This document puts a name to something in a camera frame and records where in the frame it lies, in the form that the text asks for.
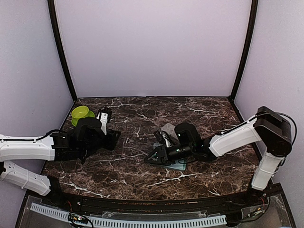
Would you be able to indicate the black frame post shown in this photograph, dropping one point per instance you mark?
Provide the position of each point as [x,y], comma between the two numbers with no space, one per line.
[60,49]
[245,51]

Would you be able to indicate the brown sunglasses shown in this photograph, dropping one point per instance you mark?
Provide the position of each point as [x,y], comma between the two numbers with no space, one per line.
[130,151]

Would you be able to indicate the light grey glasses case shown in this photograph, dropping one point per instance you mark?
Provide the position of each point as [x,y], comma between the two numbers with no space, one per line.
[169,129]

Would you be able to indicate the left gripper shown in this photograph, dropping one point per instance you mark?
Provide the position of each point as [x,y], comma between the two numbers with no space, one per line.
[111,144]

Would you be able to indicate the black front rail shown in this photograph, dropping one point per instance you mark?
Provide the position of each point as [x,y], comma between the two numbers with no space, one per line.
[231,203]

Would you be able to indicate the white cable duct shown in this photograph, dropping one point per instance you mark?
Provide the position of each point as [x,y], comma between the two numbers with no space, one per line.
[99,222]

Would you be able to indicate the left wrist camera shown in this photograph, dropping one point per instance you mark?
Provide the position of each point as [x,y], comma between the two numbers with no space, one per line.
[104,117]

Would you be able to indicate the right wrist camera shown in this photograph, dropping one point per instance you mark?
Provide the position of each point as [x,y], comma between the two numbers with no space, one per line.
[164,138]

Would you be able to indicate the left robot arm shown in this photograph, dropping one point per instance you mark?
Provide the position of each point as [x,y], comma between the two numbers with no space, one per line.
[89,136]

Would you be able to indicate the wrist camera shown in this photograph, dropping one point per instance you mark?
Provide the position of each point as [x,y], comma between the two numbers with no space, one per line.
[164,138]
[104,117]

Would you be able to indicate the right black frame post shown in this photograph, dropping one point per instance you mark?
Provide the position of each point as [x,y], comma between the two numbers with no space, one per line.
[245,51]

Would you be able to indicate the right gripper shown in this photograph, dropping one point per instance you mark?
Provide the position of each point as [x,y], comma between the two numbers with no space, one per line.
[161,153]

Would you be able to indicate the green bowl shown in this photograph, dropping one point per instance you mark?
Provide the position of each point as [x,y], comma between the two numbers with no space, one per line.
[80,112]

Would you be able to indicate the dark grey glasses case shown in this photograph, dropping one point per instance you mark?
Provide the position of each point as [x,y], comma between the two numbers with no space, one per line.
[176,166]

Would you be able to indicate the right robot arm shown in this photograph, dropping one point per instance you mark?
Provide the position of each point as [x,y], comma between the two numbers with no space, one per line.
[277,131]

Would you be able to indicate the left black frame post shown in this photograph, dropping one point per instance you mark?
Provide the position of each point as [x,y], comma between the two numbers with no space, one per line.
[60,49]

